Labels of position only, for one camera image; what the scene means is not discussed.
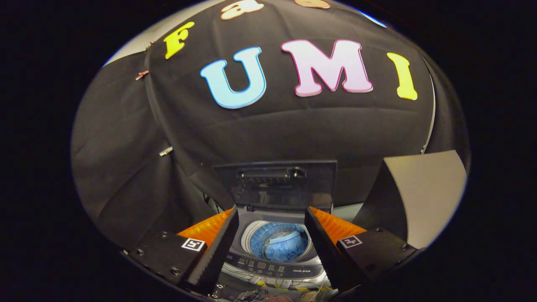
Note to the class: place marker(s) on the grey washing machine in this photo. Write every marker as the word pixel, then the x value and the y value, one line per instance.
pixel 277 270

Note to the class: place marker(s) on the grey cabinet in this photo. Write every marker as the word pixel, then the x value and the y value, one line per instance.
pixel 423 188

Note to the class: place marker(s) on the white frame pole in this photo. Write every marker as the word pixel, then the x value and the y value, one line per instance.
pixel 428 126

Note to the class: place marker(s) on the copper clip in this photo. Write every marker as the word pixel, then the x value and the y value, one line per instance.
pixel 142 75

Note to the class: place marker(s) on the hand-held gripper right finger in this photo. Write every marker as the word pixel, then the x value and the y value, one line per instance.
pixel 327 256

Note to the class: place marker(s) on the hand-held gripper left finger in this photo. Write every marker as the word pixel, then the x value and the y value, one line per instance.
pixel 216 256

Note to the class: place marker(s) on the silver clip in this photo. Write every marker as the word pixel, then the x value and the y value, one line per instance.
pixel 166 151

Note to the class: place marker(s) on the light blue shirt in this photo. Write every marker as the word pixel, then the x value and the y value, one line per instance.
pixel 285 249

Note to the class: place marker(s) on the black backdrop cloth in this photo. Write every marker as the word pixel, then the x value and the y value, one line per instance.
pixel 272 134

